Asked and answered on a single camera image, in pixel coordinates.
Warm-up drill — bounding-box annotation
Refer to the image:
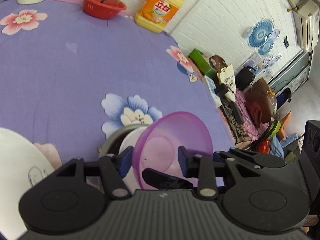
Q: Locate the brown leather bag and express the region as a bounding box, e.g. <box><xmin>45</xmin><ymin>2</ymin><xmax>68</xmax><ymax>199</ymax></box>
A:
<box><xmin>245</xmin><ymin>78</ymin><xmax>277</xmax><ymax>128</ymax></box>

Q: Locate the yellow detergent bottle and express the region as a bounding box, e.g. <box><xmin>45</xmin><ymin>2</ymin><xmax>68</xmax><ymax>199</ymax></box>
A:
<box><xmin>134</xmin><ymin>0</ymin><xmax>196</xmax><ymax>33</ymax></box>

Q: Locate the white red ceramic bowl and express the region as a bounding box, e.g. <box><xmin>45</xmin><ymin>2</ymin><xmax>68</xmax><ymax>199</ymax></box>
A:
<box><xmin>119</xmin><ymin>126</ymin><xmax>147</xmax><ymax>193</ymax></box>

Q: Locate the white tote bag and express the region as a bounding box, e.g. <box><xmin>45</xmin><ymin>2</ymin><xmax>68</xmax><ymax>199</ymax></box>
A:
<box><xmin>217</xmin><ymin>64</ymin><xmax>236</xmax><ymax>102</ymax></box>

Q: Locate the stainless steel bowl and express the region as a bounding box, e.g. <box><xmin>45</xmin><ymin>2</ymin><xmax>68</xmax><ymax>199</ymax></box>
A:
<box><xmin>98</xmin><ymin>124</ymin><xmax>148</xmax><ymax>158</ymax></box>

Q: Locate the green box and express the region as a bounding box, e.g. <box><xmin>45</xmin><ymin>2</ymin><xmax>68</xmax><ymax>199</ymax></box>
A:
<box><xmin>189</xmin><ymin>48</ymin><xmax>217</xmax><ymax>80</ymax></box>

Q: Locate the purple floral tablecloth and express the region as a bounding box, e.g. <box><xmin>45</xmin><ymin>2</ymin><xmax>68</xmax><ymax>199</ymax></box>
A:
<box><xmin>1</xmin><ymin>0</ymin><xmax>233</xmax><ymax>168</ymax></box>

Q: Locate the white floral plate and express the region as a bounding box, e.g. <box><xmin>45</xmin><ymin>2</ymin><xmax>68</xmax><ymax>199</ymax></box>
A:
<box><xmin>0</xmin><ymin>128</ymin><xmax>54</xmax><ymax>239</ymax></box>

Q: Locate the blue paper fan decoration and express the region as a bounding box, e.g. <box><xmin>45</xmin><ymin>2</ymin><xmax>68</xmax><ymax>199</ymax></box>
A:
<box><xmin>247</xmin><ymin>20</ymin><xmax>274</xmax><ymax>48</ymax></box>

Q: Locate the purple plastic bowl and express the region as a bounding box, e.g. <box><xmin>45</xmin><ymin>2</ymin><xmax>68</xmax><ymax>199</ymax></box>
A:
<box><xmin>132</xmin><ymin>112</ymin><xmax>213</xmax><ymax>190</ymax></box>

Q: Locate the red plastic basket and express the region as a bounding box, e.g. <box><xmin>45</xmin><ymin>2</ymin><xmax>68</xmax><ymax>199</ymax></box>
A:
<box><xmin>82</xmin><ymin>0</ymin><xmax>126</xmax><ymax>20</ymax></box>

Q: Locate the white air conditioner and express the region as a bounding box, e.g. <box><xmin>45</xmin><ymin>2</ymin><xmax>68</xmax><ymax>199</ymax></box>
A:
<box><xmin>293</xmin><ymin>0</ymin><xmax>319</xmax><ymax>52</ymax></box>

